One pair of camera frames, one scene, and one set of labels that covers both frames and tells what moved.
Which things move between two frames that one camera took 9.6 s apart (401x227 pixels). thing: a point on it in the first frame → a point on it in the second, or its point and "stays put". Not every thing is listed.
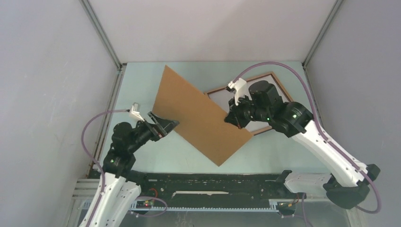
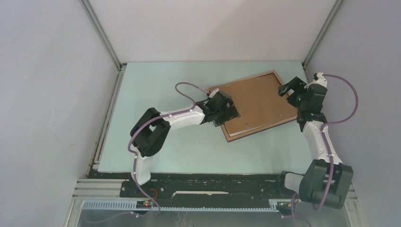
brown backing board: x=200 y=122 → x=258 y=103
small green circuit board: x=144 y=204 stays put
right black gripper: x=234 y=115 → x=296 y=84
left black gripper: x=157 y=130 → x=231 y=113
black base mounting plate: x=218 y=187 stays put
